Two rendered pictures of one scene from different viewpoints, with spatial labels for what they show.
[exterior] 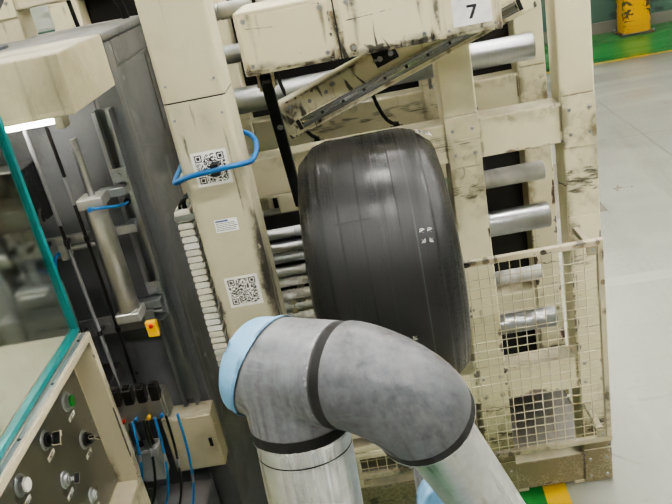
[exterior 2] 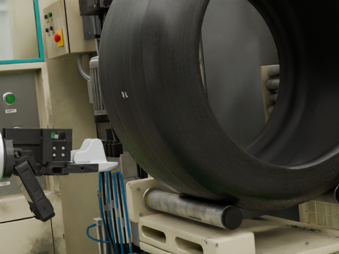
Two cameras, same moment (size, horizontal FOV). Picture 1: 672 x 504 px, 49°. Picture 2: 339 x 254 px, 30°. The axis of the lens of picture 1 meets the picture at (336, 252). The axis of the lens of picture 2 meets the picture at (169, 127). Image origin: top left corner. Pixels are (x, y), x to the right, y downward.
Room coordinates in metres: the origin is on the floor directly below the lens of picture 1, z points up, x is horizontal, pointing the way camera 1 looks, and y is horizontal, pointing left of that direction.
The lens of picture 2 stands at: (0.74, -1.18, 1.15)
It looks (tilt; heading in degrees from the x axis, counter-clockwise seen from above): 3 degrees down; 60
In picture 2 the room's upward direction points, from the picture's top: 6 degrees counter-clockwise
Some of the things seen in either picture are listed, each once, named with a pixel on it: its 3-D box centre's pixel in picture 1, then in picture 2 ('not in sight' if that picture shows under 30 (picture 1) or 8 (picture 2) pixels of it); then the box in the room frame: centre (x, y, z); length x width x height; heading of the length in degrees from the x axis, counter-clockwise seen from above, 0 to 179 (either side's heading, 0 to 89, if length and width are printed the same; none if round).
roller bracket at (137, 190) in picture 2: not in sight; (202, 189); (1.59, 0.14, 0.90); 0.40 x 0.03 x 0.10; 177
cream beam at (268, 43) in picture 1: (366, 16); not in sight; (1.87, -0.18, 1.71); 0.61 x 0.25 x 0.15; 87
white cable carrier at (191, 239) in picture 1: (212, 301); not in sight; (1.55, 0.30, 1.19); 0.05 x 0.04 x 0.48; 177
